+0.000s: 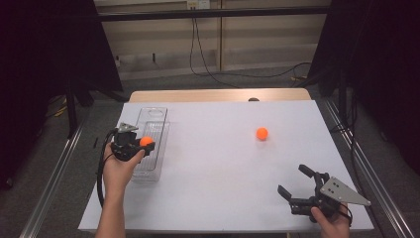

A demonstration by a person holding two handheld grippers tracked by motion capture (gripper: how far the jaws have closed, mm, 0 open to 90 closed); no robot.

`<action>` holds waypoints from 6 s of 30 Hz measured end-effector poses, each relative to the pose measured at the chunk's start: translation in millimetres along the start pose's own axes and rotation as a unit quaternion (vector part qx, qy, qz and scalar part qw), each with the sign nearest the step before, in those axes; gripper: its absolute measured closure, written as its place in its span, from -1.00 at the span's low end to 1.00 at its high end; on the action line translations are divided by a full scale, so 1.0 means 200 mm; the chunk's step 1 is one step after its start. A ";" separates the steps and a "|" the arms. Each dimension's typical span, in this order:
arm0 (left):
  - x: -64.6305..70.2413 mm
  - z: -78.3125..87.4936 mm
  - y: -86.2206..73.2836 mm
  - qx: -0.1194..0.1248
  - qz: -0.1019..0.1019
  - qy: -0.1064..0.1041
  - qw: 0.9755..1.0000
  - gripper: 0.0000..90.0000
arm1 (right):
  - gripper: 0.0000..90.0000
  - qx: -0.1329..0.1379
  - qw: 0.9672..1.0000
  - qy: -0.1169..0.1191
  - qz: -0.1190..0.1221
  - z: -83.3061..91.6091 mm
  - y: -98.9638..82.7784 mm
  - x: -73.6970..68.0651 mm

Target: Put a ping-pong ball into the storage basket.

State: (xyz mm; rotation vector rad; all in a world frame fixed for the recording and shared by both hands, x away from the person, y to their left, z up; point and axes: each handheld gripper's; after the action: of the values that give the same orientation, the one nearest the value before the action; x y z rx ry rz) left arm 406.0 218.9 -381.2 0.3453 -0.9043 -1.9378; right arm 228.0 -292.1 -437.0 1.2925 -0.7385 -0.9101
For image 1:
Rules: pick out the small black stick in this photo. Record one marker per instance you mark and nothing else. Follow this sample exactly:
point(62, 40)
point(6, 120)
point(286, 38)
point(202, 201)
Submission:
point(95, 142)

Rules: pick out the metal floor rail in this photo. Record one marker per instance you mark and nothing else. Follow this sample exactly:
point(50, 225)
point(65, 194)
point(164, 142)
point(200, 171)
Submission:
point(369, 172)
point(52, 185)

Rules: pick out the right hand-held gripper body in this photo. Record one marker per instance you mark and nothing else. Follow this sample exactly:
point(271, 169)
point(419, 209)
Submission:
point(340, 193)

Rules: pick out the person's right hand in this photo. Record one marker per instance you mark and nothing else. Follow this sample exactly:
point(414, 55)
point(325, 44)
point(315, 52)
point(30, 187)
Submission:
point(333, 228)

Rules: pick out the white wall outlet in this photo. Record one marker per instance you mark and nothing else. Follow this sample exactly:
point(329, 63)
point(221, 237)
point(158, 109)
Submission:
point(198, 4)

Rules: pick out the dark round knob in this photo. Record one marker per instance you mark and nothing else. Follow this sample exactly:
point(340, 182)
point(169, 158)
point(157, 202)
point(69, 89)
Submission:
point(253, 99)

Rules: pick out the white board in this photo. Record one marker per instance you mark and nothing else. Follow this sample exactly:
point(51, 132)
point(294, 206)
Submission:
point(224, 165)

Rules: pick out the black curtain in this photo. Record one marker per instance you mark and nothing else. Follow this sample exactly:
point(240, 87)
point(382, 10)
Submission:
point(43, 59)
point(379, 66)

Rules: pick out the black stand leg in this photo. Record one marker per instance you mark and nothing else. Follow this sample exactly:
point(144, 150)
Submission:
point(71, 112)

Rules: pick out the orange ping-pong ball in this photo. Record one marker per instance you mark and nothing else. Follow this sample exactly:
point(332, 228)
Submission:
point(146, 141)
point(262, 133)

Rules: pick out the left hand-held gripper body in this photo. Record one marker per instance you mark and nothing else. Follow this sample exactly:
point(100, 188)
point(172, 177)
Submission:
point(125, 142)

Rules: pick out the person's left hand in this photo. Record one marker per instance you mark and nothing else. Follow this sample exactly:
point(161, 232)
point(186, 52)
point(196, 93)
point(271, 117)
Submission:
point(117, 175)

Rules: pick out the clear plastic container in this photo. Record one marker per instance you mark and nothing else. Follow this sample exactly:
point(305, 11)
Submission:
point(158, 129)

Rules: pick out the black horizontal bar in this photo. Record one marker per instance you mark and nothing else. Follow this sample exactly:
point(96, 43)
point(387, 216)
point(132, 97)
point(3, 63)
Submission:
point(211, 13)

